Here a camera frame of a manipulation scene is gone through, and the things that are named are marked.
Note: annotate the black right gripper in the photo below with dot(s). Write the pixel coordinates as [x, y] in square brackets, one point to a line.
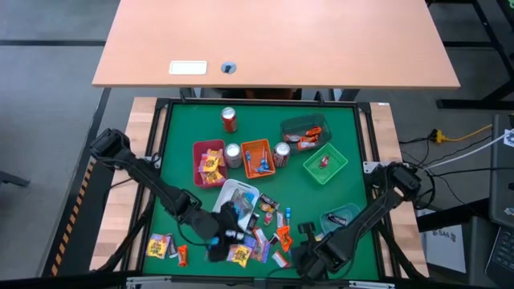
[309, 261]

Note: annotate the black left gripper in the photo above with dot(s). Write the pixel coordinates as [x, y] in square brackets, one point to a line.
[227, 236]

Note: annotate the dark Hershey's chocolate bar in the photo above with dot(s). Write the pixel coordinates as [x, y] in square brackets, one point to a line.
[337, 219]
[253, 221]
[274, 239]
[269, 200]

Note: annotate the orange Reese's candy pack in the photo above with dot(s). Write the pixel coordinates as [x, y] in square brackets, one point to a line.
[182, 255]
[307, 140]
[314, 131]

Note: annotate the orange Reese's wrapper white back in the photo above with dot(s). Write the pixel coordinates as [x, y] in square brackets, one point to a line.
[260, 234]
[292, 138]
[280, 220]
[307, 146]

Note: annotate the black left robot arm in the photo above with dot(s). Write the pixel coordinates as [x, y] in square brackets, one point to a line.
[140, 172]

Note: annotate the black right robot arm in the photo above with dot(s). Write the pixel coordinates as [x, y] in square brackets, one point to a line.
[361, 221]

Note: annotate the yellow candy bag black print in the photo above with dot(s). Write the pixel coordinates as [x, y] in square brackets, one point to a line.
[240, 255]

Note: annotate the red wrapped round candy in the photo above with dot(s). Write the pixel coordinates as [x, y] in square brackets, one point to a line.
[268, 218]
[323, 161]

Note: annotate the blue Haribo candy bag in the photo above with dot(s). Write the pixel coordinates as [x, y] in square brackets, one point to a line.
[249, 197]

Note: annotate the yellow wrapped round candy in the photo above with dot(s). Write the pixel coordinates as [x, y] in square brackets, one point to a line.
[266, 208]

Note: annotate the dark grey candy bag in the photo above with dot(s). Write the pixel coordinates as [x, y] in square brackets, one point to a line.
[172, 245]

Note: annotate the yellow purple candy bag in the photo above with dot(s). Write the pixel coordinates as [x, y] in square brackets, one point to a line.
[156, 245]

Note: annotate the large crumpled orange Reese's pack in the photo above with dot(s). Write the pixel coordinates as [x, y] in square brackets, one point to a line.
[284, 237]

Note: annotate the blue lollipop white stick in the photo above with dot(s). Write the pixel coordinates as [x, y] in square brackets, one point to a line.
[262, 170]
[288, 211]
[263, 162]
[247, 156]

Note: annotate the white plastic bin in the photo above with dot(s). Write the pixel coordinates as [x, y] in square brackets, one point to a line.
[225, 188]

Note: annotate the teal plastic bin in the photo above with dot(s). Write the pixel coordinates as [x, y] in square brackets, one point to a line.
[349, 210]

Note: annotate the green plastic basket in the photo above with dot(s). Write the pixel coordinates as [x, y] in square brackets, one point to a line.
[335, 168]

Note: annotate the dark red plastic bin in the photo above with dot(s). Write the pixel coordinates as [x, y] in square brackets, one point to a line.
[197, 160]

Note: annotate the silver Diet Coke can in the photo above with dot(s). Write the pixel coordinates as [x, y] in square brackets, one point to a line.
[233, 155]

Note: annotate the red Coca-Cola can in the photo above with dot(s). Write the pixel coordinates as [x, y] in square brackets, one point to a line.
[229, 120]
[281, 154]

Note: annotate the orange plastic basket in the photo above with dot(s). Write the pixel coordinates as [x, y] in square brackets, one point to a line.
[257, 146]

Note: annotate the dark green plastic bin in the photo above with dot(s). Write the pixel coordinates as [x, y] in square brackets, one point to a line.
[293, 124]

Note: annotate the black desk leg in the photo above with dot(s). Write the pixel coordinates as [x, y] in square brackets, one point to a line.
[347, 94]
[186, 94]

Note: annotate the white rectangular desk plate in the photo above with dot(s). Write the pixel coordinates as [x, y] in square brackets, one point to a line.
[188, 67]

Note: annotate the tan wooden desk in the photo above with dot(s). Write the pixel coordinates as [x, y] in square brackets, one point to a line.
[273, 40]

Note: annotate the black keyboard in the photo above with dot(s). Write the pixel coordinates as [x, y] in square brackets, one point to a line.
[502, 257]

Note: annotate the black metal stand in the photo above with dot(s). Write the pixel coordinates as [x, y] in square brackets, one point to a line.
[462, 103]

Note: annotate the black computer case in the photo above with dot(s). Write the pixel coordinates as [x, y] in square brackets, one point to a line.
[502, 172]

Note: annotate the black furniture foot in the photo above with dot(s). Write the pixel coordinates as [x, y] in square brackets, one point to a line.
[14, 179]

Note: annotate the black desk leg bracket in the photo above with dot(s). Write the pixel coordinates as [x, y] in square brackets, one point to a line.
[320, 95]

